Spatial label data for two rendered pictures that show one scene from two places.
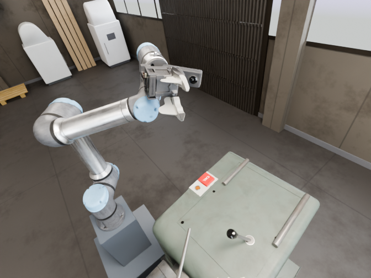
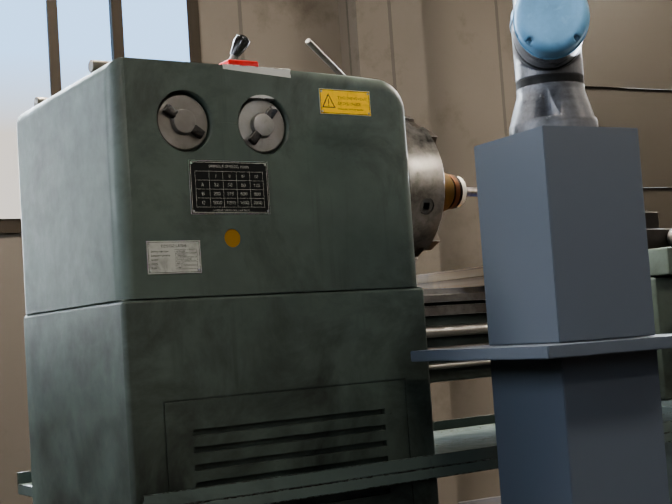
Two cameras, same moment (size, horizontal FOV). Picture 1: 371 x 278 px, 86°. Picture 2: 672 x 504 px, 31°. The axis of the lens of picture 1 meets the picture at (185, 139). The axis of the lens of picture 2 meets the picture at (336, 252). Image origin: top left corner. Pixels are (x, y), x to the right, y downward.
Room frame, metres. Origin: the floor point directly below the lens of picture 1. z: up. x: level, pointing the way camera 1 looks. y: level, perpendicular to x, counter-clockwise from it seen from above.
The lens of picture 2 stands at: (2.64, 0.20, 0.79)
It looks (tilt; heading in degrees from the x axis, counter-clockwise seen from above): 4 degrees up; 183
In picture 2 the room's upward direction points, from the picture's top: 4 degrees counter-clockwise
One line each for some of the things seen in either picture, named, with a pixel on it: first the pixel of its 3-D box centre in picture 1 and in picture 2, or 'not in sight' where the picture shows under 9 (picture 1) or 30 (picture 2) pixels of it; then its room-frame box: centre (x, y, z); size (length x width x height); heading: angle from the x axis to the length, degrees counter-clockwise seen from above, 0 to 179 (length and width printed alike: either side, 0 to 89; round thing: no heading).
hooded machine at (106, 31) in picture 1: (106, 33); not in sight; (6.59, 1.72, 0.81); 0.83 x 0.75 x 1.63; 31
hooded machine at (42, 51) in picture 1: (44, 53); not in sight; (6.01, 3.36, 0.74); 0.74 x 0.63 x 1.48; 121
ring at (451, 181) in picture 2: not in sight; (435, 191); (0.07, 0.28, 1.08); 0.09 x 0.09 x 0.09; 37
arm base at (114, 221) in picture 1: (108, 213); (551, 108); (0.58, 0.47, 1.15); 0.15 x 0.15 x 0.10
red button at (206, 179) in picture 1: (206, 179); (235, 69); (0.61, -0.07, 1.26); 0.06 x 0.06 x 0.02; 37
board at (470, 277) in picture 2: not in sight; (488, 279); (-0.01, 0.38, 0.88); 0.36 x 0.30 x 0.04; 37
